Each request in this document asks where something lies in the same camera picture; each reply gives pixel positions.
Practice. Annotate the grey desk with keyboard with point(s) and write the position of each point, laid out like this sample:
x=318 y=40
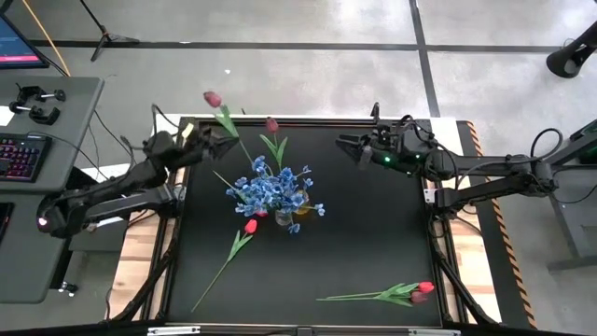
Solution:
x=70 y=140

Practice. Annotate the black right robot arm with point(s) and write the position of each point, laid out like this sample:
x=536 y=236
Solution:
x=490 y=186

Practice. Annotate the grey desk with mouse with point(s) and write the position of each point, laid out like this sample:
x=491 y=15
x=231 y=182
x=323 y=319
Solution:
x=28 y=270

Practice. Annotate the lit computer monitor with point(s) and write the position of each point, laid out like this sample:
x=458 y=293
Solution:
x=18 y=46

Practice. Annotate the black C-clamp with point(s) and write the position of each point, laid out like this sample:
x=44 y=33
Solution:
x=29 y=92
x=44 y=116

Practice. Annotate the black computer mouse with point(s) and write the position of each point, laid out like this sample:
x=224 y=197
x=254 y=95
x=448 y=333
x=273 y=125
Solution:
x=43 y=223

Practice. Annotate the grey side table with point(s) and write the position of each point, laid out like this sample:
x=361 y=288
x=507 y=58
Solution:
x=578 y=224

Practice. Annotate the white metal plate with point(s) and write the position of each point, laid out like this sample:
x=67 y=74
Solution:
x=432 y=195

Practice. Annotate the clear glass vase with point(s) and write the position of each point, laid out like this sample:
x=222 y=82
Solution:
x=283 y=218

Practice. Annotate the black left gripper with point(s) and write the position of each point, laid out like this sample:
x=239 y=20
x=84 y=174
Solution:
x=200 y=147

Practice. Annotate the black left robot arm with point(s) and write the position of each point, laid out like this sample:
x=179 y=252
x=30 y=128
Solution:
x=116 y=200

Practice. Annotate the black frame strut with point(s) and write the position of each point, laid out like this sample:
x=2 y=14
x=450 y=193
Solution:
x=149 y=275
x=462 y=291

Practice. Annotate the backlit black keyboard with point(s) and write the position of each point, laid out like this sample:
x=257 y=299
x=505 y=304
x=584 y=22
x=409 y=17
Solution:
x=23 y=156

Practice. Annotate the amber ribbed glass vase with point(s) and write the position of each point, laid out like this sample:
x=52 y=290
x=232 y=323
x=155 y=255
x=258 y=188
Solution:
x=304 y=208

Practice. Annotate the black desk pad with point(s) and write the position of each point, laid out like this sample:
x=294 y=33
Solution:
x=4 y=221

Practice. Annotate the black tripod stand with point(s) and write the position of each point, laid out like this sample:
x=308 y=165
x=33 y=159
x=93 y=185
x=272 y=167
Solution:
x=106 y=36

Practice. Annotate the black round stand base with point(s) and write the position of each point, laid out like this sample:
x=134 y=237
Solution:
x=566 y=63

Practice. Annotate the silver aluminium bracket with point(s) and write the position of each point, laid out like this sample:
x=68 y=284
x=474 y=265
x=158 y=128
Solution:
x=172 y=330
x=434 y=332

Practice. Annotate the hazard striped black board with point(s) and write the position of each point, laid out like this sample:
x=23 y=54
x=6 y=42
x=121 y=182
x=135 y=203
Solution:
x=503 y=261

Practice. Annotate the table-level camera box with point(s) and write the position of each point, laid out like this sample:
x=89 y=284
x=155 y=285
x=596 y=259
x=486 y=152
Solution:
x=304 y=331

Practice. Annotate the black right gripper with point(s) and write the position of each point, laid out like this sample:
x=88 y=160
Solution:
x=401 y=149

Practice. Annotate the white paper sheet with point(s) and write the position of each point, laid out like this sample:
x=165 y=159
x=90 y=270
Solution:
x=4 y=116

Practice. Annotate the dark red artificial tulip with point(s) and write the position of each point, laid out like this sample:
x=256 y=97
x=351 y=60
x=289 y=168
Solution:
x=272 y=125
x=418 y=296
x=212 y=99

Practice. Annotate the small metal fitting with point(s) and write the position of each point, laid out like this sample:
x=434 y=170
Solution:
x=67 y=288

